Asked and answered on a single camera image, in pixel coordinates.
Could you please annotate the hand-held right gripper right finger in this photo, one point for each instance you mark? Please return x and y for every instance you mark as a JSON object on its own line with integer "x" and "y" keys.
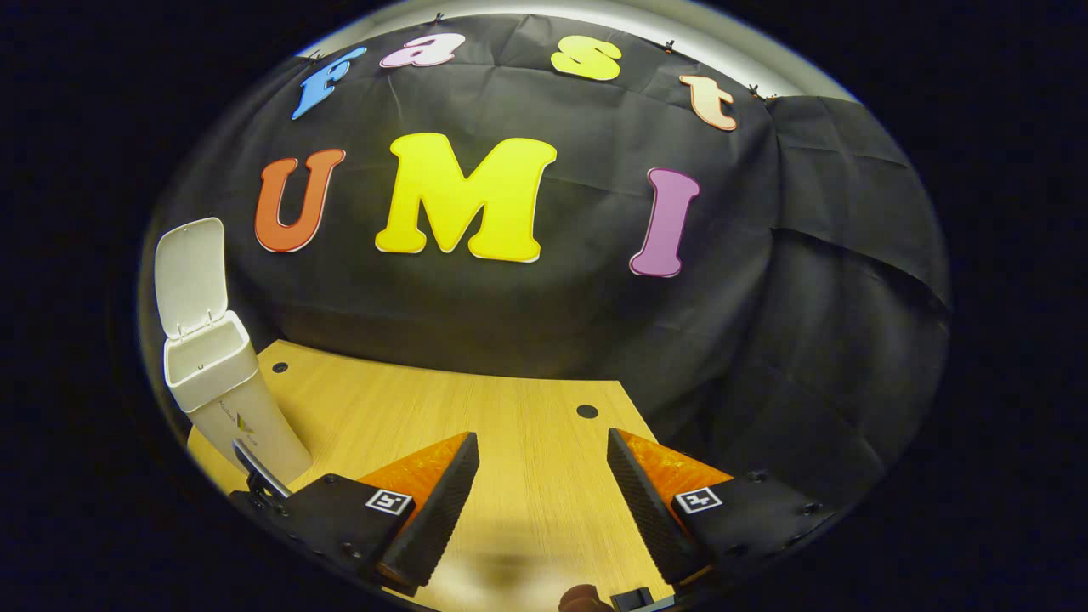
{"x": 650, "y": 510}

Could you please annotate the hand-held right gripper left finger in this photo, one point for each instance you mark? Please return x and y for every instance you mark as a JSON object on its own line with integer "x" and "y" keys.
{"x": 438, "y": 510}

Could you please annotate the white desktop garbage bin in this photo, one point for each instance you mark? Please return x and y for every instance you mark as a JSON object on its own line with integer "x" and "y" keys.
{"x": 246, "y": 425}

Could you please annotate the wooden desktop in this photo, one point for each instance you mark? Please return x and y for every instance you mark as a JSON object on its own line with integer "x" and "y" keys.
{"x": 510, "y": 408}

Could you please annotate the black backdrop cloth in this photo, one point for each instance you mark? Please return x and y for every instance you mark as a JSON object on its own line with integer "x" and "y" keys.
{"x": 595, "y": 323}

